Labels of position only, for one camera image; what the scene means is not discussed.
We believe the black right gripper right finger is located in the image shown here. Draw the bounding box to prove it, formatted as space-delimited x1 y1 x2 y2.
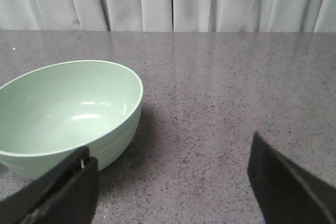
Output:
247 132 335 223

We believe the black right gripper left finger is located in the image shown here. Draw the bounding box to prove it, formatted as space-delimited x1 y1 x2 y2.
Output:
1 146 99 223

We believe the green ribbed bowl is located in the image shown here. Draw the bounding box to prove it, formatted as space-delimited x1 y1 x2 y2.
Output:
1 60 143 179

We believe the pale curtain backdrop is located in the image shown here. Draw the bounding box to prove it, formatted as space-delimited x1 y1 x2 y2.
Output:
1 0 335 33

